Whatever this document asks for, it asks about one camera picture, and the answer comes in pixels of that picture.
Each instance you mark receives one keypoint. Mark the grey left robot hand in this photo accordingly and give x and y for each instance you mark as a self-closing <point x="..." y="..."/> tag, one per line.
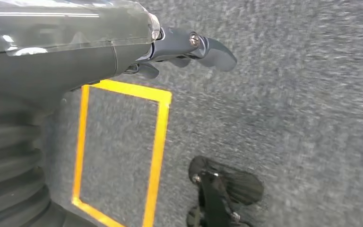
<point x="59" y="65"/>

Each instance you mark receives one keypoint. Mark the black robot foot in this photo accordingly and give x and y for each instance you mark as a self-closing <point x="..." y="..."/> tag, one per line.
<point x="216" y="194"/>

